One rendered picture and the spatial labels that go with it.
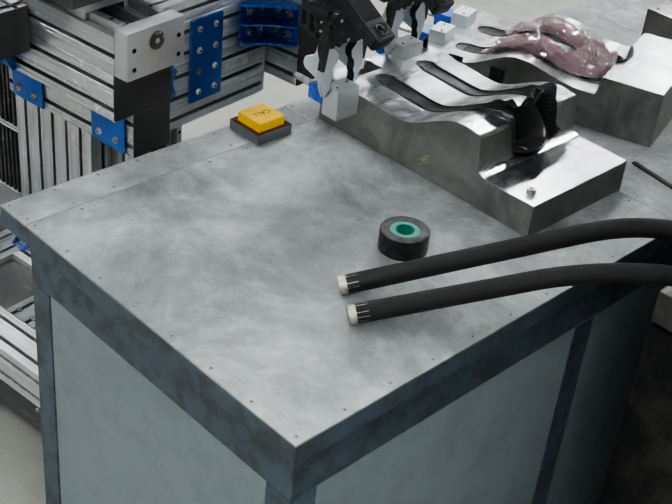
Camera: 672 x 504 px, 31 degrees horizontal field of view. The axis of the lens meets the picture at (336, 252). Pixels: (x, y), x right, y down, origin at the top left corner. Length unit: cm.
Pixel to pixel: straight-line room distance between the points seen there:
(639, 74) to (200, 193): 87
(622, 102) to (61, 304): 109
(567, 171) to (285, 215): 49
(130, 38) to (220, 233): 39
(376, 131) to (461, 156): 20
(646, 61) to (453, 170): 54
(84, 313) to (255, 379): 38
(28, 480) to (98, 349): 76
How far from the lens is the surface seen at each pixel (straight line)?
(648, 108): 235
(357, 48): 206
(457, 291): 177
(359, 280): 180
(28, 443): 275
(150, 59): 217
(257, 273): 185
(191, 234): 193
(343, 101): 206
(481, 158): 204
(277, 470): 166
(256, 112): 221
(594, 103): 238
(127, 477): 205
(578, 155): 217
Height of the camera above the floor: 187
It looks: 34 degrees down
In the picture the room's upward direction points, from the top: 6 degrees clockwise
